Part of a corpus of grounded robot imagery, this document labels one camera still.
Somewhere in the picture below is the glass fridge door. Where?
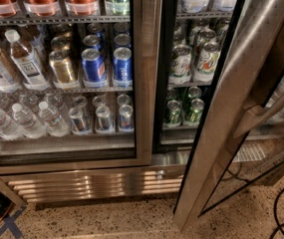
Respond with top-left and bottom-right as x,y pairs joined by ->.
0,0 -> 162,179
173,0 -> 284,231

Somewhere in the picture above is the right small pepsi can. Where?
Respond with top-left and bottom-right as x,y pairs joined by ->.
119,105 -> 134,131

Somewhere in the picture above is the small pepsi can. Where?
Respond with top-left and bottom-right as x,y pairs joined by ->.
69,108 -> 91,135
96,106 -> 114,132
119,105 -> 134,131

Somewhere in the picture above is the leftmost green soda can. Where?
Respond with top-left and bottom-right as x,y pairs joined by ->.
164,100 -> 181,127

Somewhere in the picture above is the green soda can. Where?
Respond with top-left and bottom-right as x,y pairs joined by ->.
164,100 -> 181,127
184,98 -> 205,126

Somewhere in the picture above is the middle small pepsi can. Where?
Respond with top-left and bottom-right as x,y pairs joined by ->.
96,106 -> 114,132

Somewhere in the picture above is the front blue pepsi can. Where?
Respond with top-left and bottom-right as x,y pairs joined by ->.
113,47 -> 133,86

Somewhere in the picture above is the blue pepsi can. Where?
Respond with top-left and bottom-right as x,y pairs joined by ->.
81,48 -> 108,88
113,47 -> 133,86

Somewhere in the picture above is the left small pepsi can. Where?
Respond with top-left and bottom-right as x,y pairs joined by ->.
69,108 -> 91,135

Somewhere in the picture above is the leftmost white soda can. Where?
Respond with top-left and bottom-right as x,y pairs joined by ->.
168,45 -> 191,85

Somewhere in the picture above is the left white 7up can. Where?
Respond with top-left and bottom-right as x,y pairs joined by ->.
194,42 -> 221,82

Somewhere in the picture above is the right water bottle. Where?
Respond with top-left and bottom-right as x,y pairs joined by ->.
39,102 -> 70,137

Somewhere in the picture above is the water bottle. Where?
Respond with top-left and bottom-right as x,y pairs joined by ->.
39,102 -> 70,137
0,109 -> 23,140
12,103 -> 47,138

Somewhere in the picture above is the gold soda can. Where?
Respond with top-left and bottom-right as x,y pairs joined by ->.
49,50 -> 80,90

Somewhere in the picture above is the middle water bottle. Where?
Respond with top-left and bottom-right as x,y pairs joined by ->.
12,103 -> 47,138

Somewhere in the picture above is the white cap tea bottle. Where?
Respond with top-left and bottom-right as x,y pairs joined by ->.
5,29 -> 50,91

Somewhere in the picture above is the left water bottle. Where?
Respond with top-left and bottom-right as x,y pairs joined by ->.
0,109 -> 23,140

